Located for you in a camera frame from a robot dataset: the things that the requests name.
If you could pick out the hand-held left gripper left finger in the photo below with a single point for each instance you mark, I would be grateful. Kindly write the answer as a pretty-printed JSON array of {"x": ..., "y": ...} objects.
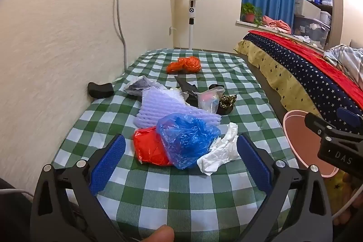
[{"x": 109, "y": 165}]

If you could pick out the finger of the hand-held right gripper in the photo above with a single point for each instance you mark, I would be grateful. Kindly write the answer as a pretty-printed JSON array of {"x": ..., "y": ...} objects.
[
  {"x": 350, "y": 117},
  {"x": 320, "y": 124}
]

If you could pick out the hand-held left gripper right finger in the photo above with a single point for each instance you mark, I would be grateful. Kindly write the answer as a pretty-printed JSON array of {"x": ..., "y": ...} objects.
[{"x": 253, "y": 165}]

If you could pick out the pink bin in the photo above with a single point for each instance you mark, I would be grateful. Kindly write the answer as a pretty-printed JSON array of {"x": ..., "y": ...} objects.
[{"x": 300, "y": 140}]

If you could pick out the white tissue paper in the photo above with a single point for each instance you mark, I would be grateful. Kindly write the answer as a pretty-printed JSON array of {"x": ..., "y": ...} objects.
[{"x": 221, "y": 154}]

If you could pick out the red plastic bag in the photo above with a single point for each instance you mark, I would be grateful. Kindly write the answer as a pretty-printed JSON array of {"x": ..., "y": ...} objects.
[{"x": 147, "y": 145}]

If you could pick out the dark patterned wrapper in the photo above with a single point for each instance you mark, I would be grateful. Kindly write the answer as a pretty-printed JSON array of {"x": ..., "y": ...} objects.
[{"x": 228, "y": 101}]

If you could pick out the blue plastic bag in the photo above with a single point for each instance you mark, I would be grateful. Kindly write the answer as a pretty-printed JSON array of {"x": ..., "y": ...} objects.
[{"x": 184, "y": 140}]

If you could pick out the purple foam net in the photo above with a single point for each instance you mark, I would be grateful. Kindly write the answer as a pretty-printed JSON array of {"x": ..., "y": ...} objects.
[{"x": 158, "y": 108}]

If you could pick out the black foam block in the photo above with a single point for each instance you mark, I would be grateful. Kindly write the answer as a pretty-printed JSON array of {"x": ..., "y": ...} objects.
[{"x": 99, "y": 90}]

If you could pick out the clear plastic bag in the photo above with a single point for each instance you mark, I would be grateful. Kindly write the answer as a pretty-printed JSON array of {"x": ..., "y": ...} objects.
[{"x": 208, "y": 101}]

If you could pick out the grey plastic bag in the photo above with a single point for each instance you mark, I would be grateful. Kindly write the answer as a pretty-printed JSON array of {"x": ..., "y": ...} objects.
[{"x": 139, "y": 86}]

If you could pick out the white foam net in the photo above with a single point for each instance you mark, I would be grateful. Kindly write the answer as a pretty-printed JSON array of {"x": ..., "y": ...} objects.
[{"x": 175, "y": 93}]

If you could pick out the black pouch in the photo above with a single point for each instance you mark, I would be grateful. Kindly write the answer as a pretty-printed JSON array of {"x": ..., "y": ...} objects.
[{"x": 185, "y": 84}]

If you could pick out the orange plastic bag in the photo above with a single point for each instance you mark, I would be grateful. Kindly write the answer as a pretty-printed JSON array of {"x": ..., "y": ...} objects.
[{"x": 187, "y": 64}]

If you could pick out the person's left hand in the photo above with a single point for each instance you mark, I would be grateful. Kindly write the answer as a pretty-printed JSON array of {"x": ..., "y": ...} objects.
[{"x": 158, "y": 234}]

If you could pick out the red blanket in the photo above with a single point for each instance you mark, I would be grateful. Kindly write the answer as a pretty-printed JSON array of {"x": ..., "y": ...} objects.
[{"x": 326, "y": 66}]

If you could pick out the navy star bedsheet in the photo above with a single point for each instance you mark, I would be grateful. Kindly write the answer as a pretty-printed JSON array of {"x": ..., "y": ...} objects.
[{"x": 297, "y": 72}]

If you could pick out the striped cloth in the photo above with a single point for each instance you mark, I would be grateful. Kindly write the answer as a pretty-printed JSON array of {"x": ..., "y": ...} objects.
[{"x": 346, "y": 57}]

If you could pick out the green checked tablecloth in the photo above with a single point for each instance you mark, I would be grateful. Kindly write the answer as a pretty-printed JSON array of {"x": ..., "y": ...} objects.
[{"x": 175, "y": 202}]

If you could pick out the clear storage bin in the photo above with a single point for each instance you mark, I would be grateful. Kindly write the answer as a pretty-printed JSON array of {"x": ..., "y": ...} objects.
[{"x": 309, "y": 29}]

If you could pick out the white lidded container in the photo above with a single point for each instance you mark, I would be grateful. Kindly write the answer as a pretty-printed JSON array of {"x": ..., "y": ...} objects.
[{"x": 325, "y": 17}]

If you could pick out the dark cloth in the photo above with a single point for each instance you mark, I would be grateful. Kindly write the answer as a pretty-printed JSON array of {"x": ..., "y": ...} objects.
[{"x": 12, "y": 216}]

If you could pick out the pink cloth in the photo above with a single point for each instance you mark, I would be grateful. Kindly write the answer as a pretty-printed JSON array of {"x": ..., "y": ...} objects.
[{"x": 272, "y": 22}]

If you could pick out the grey bookshelf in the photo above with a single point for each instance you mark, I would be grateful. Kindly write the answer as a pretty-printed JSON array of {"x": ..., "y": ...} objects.
[{"x": 336, "y": 3}]

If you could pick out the white storage box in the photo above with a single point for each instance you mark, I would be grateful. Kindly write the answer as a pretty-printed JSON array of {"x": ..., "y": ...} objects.
[{"x": 306, "y": 6}]

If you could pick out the potted green plant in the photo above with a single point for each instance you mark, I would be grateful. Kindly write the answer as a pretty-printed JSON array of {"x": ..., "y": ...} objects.
[{"x": 249, "y": 16}]

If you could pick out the white wall socket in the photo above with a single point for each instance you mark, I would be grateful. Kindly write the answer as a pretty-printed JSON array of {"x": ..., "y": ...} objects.
[{"x": 170, "y": 30}]

